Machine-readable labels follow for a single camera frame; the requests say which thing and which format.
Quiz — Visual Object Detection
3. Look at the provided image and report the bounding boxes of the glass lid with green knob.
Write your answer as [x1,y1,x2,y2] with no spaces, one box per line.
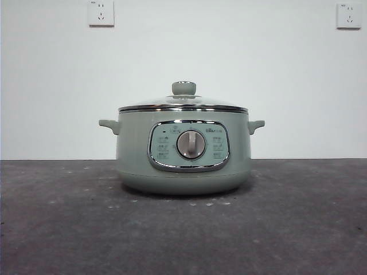
[118,81,248,113]

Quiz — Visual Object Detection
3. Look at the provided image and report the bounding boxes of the pale green electric pot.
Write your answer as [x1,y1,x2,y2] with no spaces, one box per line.
[98,110,266,196]

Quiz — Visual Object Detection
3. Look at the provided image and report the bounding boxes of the white wall socket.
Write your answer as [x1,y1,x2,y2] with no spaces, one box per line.
[336,2,362,30]
[87,0,115,28]

